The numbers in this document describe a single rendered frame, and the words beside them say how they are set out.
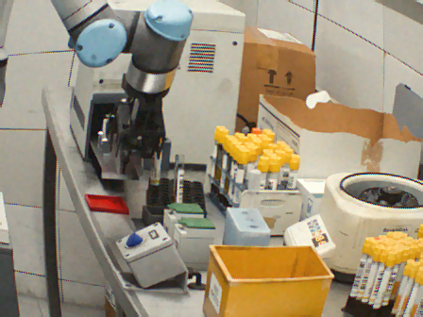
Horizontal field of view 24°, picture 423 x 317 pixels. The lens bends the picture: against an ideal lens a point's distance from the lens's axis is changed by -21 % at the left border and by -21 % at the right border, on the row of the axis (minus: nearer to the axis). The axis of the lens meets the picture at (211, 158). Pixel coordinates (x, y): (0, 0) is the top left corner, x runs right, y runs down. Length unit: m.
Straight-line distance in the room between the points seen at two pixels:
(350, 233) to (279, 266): 0.17
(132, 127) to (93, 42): 0.29
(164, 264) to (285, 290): 0.23
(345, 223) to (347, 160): 0.34
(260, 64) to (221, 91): 0.41
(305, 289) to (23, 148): 2.21
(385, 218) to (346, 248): 0.08
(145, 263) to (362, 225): 0.31
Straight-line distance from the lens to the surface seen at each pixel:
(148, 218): 1.72
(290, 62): 2.53
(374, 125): 2.18
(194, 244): 1.60
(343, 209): 1.58
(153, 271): 1.49
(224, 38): 2.10
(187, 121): 2.12
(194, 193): 1.90
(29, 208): 3.50
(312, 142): 1.87
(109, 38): 1.52
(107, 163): 1.93
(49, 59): 3.39
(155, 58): 1.69
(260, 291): 1.31
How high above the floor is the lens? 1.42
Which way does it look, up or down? 14 degrees down
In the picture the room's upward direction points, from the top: 7 degrees clockwise
